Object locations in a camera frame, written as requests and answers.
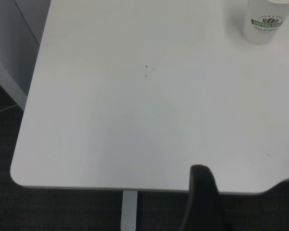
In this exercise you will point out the white paper coffee cup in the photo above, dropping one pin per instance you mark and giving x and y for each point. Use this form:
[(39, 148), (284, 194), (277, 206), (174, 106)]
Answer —
[(262, 14)]

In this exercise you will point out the white table leg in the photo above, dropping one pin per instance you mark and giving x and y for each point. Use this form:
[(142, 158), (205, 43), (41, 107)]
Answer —
[(129, 210)]

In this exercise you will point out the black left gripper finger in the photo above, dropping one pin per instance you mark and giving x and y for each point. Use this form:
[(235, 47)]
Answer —
[(202, 202)]

